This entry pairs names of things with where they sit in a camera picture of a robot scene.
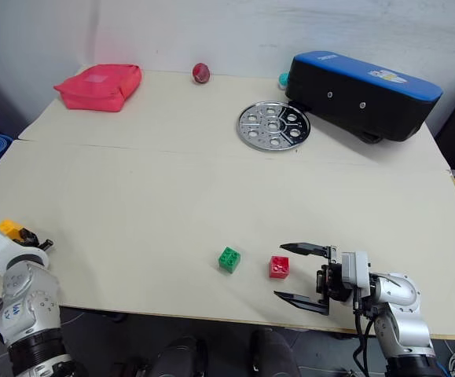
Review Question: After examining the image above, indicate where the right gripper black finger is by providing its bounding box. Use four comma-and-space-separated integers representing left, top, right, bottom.
279, 242, 341, 263
273, 291, 331, 317

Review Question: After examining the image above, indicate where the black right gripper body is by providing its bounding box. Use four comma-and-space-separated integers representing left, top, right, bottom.
314, 262, 354, 304

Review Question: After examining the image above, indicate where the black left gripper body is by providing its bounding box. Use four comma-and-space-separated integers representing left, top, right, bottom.
17, 227, 42, 247

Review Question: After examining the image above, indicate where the yellow toy brick cube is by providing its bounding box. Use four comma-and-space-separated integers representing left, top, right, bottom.
0, 219, 26, 243

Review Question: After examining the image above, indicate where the red toy brick cube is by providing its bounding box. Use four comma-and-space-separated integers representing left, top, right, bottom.
268, 255, 292, 281

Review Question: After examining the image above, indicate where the dark rounded shape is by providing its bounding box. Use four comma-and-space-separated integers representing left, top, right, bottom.
248, 327, 303, 377
147, 335, 209, 377

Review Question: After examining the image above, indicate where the green toy brick cube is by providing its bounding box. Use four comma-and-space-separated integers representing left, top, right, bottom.
216, 246, 242, 276

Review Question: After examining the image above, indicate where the round perforated metal plate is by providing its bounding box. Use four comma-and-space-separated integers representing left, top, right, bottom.
235, 100, 312, 152

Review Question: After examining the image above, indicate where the black case with blue lid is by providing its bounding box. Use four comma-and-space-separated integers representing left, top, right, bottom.
283, 50, 445, 145

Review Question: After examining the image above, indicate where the red fabric pouch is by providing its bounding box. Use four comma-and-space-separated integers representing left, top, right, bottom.
53, 63, 144, 113

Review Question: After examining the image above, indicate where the dark red ball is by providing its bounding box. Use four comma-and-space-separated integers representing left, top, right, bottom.
191, 61, 213, 85

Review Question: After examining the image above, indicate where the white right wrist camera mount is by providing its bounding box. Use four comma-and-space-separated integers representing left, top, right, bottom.
340, 251, 372, 298

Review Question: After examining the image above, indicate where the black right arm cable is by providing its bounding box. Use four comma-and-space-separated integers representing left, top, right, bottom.
351, 288, 385, 377

